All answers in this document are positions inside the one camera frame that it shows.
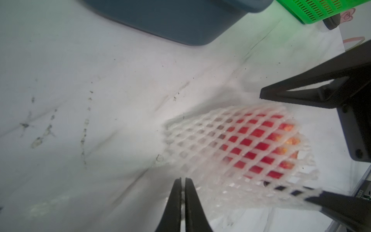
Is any netted apple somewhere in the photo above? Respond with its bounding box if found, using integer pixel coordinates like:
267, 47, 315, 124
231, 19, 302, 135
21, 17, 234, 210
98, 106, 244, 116
210, 110, 302, 180

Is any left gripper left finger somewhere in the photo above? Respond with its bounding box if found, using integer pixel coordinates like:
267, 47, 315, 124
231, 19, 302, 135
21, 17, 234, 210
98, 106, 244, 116
155, 178, 182, 232

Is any right green plastic basket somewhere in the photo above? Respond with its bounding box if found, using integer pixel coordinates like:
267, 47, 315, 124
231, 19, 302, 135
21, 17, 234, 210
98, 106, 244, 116
277, 0, 370, 24

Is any dark teal plastic bin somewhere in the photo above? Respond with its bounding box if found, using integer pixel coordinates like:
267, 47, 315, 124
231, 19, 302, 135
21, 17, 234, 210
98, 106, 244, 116
84, 0, 273, 46

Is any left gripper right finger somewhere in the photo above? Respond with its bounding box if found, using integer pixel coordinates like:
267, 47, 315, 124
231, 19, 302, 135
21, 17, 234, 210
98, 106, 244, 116
185, 178, 213, 232

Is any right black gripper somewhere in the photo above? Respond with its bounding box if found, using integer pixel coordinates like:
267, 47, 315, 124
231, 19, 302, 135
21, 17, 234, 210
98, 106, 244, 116
260, 41, 371, 232

